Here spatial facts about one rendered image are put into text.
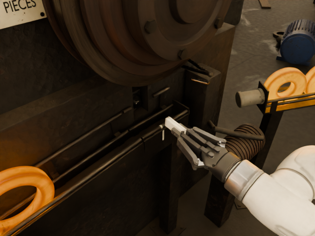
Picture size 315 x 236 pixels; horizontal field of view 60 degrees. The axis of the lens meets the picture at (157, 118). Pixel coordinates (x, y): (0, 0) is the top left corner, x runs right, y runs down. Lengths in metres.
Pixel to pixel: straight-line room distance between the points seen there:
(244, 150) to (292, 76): 0.31
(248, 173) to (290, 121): 1.52
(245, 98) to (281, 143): 0.96
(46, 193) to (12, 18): 0.39
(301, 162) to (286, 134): 1.30
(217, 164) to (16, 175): 0.45
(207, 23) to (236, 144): 0.55
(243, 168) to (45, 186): 0.47
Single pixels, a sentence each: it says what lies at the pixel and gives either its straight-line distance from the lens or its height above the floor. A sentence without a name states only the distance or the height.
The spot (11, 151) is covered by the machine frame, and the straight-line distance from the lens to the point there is 0.71.
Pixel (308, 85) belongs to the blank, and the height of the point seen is 0.71.
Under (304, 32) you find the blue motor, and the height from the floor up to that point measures 0.33.
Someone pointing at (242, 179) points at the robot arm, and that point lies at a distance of 0.67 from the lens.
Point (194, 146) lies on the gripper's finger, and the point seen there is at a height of 0.74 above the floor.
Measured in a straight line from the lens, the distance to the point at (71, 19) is 0.52.
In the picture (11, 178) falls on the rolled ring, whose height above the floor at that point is 0.81.
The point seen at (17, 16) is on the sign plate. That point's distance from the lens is 0.63.
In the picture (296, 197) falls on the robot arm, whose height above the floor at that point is 0.76.
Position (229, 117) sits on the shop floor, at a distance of 2.05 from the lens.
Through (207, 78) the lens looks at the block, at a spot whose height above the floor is 0.80.
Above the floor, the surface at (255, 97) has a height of 0.69.
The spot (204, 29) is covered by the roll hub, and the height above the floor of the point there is 1.03.
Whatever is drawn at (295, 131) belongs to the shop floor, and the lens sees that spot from 2.09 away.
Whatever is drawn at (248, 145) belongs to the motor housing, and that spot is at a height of 0.51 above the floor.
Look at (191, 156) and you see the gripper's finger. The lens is 0.70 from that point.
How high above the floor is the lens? 1.26
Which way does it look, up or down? 40 degrees down
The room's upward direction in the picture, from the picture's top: straight up
